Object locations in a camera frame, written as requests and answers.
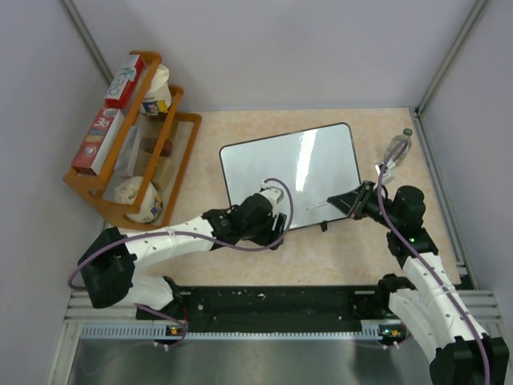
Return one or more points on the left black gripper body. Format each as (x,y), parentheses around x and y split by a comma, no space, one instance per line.
(263,233)

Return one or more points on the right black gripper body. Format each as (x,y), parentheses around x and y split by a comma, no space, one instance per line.
(369,204)

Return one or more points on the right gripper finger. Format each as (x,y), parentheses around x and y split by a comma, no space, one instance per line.
(344,205)
(347,197)

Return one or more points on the pink capped whiteboard marker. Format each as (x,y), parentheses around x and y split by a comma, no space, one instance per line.
(317,206)

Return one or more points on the white whiteboard black frame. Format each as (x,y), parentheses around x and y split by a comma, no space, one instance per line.
(314,163)

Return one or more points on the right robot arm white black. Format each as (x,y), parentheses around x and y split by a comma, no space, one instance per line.
(458,349)

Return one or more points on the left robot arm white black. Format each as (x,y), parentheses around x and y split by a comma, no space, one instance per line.
(113,268)

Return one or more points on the orange wooden shelf rack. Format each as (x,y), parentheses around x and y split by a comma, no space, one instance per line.
(181,128)

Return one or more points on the white crumpled bag lower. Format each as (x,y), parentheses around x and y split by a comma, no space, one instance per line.
(151,206)

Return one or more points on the clear plastic box on shelf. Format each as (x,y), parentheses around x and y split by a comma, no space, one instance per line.
(125,164)

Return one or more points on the red 3D toothpaste box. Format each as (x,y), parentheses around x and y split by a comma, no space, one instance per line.
(94,149)

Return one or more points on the red white toothpaste box upper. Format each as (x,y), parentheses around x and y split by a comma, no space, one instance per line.
(123,84)

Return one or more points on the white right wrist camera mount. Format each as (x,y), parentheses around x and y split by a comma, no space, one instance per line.
(386,172)

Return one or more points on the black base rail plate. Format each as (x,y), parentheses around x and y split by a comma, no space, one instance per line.
(281,309)

